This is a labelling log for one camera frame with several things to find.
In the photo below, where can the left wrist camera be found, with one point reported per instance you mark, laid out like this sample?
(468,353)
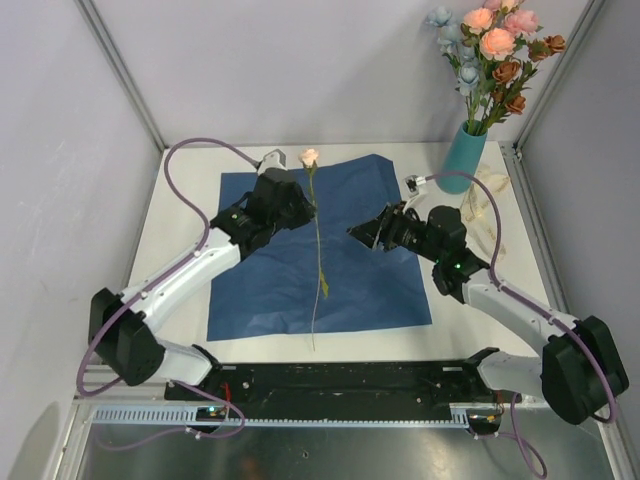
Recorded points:
(275,159)

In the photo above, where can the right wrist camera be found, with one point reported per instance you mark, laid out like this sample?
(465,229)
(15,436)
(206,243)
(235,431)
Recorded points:
(417,191)

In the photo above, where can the brown flower stem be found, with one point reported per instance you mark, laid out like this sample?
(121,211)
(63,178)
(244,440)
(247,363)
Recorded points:
(509,78)

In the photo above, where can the pink flower stem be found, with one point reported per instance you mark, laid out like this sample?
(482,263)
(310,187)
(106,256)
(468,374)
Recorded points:
(510,16)

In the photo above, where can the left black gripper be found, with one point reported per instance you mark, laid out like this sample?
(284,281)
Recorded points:
(306,209)

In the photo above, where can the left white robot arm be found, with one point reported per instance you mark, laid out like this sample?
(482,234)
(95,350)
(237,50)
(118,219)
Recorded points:
(123,326)

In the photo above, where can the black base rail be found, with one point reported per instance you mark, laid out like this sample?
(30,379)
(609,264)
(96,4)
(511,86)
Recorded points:
(388,392)

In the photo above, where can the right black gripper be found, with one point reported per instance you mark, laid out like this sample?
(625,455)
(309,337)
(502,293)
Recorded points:
(369,232)

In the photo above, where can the cream printed ribbon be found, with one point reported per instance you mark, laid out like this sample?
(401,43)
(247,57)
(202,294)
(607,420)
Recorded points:
(477,211)

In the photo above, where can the teal conical vase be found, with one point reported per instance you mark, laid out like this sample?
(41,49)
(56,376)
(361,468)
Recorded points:
(462,158)

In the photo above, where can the single cream rosebud stem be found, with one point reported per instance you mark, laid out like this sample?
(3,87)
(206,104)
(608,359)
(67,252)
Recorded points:
(308,158)

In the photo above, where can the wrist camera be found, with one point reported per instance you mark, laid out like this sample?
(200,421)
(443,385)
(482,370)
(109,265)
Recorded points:
(275,159)
(417,191)

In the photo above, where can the peach rose stem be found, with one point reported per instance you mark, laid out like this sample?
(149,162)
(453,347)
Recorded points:
(490,46)

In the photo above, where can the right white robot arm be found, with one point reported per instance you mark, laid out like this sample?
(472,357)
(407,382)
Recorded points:
(576,368)

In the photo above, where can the blue wrapping paper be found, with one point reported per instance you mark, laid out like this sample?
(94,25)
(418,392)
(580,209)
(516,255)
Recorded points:
(273,291)

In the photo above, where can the aluminium frame rails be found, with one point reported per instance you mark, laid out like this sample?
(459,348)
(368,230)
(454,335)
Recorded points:
(617,439)

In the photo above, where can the blue flower stem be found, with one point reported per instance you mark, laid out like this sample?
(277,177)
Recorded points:
(457,49)

